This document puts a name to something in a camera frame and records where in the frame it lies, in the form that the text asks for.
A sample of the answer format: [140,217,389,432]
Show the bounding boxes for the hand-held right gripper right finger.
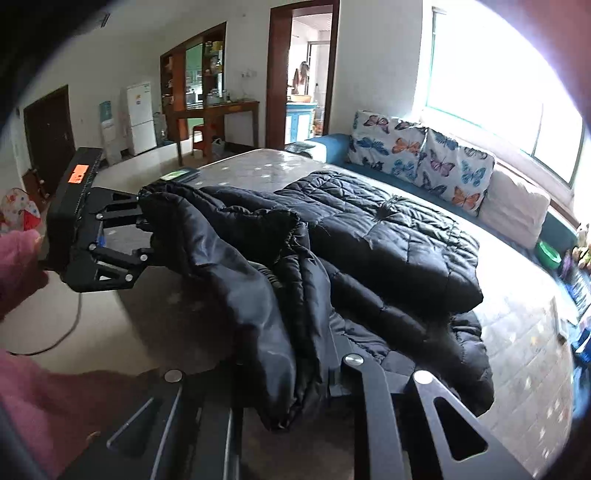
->
[330,353,532,480]

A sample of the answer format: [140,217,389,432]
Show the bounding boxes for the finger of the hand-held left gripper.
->
[69,244,155,292]
[90,186,145,222]

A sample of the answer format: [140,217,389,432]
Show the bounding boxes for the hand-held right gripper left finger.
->
[60,369,243,480]

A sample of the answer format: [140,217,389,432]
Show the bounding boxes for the black quilted jacket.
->
[139,170,495,432]

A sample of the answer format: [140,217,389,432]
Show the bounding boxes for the hanging clothes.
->
[291,61,311,97]

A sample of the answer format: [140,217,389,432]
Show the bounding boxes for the colourful spotted toy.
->
[0,188,43,234]

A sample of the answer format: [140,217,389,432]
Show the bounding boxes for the water dispenser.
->
[98,100,122,164]

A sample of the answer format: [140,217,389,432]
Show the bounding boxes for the black case with screen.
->
[159,168,200,183]

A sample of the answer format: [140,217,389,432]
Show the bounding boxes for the dark brown door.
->
[23,84,76,185]

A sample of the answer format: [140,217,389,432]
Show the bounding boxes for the white refrigerator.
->
[126,82,158,156]

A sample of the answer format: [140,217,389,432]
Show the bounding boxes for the brown wooden shelf cabinet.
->
[160,21,228,144]

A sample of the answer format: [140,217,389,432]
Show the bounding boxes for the person's pink clothing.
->
[0,348,160,480]

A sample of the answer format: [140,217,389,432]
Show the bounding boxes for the brown wooden desk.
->
[164,99,260,168]

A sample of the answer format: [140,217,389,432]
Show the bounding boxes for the grey star-print quilted mattress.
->
[115,148,578,480]

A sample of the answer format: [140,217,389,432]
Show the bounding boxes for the blue cabinet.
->
[285,102,318,145]

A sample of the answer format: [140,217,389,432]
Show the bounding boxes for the blue sofa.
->
[305,133,580,278]

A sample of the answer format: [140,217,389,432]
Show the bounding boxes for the clear plastic box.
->
[556,268,591,324]

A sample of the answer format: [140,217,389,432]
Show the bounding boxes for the white cushion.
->
[479,164,552,250]

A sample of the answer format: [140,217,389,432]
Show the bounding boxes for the butterfly print pillow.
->
[416,128,496,217]
[347,110,428,184]

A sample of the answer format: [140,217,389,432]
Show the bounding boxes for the green-framed window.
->
[418,0,585,188]

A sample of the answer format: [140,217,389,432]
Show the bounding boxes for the black cable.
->
[7,291,83,357]

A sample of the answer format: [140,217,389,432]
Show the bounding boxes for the brown door frame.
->
[265,0,341,151]

